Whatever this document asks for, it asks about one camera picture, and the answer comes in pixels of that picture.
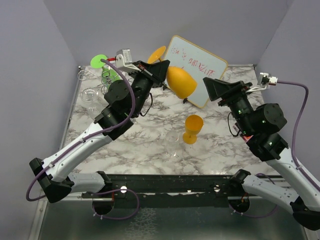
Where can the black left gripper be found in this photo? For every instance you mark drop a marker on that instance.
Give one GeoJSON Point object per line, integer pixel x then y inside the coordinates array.
{"type": "Point", "coordinates": [158, 71]}

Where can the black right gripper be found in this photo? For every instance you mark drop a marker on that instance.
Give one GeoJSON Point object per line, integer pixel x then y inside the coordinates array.
{"type": "Point", "coordinates": [215, 88]}

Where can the orange plastic goblet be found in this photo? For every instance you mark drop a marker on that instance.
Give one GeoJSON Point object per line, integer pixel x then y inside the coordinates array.
{"type": "Point", "coordinates": [179, 81]}
{"type": "Point", "coordinates": [193, 125]}

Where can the orange plastic goblet front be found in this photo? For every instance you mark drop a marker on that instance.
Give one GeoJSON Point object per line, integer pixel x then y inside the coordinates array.
{"type": "Point", "coordinates": [193, 125]}

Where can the green plastic wine glass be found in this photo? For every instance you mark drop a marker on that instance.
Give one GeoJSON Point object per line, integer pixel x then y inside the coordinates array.
{"type": "Point", "coordinates": [108, 75]}

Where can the clear wine glass front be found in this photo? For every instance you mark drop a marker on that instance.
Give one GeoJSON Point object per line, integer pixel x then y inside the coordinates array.
{"type": "Point", "coordinates": [171, 143]}

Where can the clear wine glass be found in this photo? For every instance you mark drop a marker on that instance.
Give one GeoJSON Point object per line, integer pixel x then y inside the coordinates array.
{"type": "Point", "coordinates": [171, 143]}
{"type": "Point", "coordinates": [91, 97]}

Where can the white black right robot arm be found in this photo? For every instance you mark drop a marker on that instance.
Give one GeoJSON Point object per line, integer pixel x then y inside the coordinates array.
{"type": "Point", "coordinates": [259, 128]}

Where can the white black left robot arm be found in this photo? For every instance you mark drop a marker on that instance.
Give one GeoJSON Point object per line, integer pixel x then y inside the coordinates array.
{"type": "Point", "coordinates": [125, 101]}

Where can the chrome wine glass rack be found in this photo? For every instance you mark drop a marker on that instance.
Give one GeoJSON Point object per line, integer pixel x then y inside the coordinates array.
{"type": "Point", "coordinates": [85, 75]}

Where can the yellow framed whiteboard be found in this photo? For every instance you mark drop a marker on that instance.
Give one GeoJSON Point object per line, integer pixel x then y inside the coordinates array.
{"type": "Point", "coordinates": [199, 63]}

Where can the orange black highlighter marker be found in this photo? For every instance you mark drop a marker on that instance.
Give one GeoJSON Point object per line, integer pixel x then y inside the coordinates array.
{"type": "Point", "coordinates": [246, 138]}

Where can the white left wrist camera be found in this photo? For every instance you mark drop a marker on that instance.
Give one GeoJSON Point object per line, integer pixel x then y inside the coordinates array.
{"type": "Point", "coordinates": [124, 62]}

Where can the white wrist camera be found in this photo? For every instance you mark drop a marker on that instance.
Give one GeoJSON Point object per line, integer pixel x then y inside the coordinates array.
{"type": "Point", "coordinates": [264, 81]}
{"type": "Point", "coordinates": [124, 62]}

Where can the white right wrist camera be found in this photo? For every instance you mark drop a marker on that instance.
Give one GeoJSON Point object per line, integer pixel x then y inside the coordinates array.
{"type": "Point", "coordinates": [264, 81]}

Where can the black aluminium table frame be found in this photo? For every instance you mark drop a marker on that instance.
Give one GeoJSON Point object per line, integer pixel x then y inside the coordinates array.
{"type": "Point", "coordinates": [122, 191]}

